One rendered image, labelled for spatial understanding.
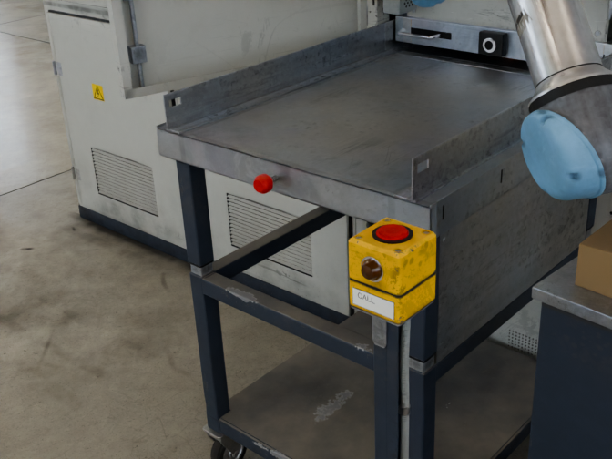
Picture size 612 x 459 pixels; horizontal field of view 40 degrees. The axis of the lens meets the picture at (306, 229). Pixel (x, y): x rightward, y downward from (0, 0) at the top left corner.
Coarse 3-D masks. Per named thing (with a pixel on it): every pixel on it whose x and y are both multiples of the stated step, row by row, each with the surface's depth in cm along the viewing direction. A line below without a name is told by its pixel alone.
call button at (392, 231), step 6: (384, 228) 104; (390, 228) 104; (396, 228) 104; (402, 228) 104; (378, 234) 103; (384, 234) 102; (390, 234) 102; (396, 234) 102; (402, 234) 102; (408, 234) 103
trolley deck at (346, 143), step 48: (288, 96) 175; (336, 96) 173; (384, 96) 172; (432, 96) 170; (480, 96) 169; (528, 96) 167; (192, 144) 155; (240, 144) 150; (288, 144) 149; (336, 144) 148; (384, 144) 147; (432, 144) 146; (288, 192) 142; (336, 192) 135; (384, 192) 128; (480, 192) 133
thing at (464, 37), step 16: (400, 16) 201; (416, 32) 199; (432, 32) 197; (448, 32) 194; (464, 32) 191; (512, 32) 183; (448, 48) 195; (464, 48) 192; (512, 48) 184; (608, 48) 170
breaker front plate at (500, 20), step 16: (448, 0) 192; (464, 0) 189; (480, 0) 187; (496, 0) 184; (592, 0) 170; (608, 0) 168; (416, 16) 199; (432, 16) 196; (448, 16) 193; (464, 16) 191; (480, 16) 188; (496, 16) 185; (512, 16) 183; (592, 16) 171; (592, 32) 172
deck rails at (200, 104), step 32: (384, 32) 201; (288, 64) 178; (320, 64) 186; (352, 64) 193; (608, 64) 166; (192, 96) 161; (224, 96) 167; (256, 96) 174; (192, 128) 159; (480, 128) 134; (512, 128) 142; (416, 160) 122; (448, 160) 129; (480, 160) 137; (416, 192) 125
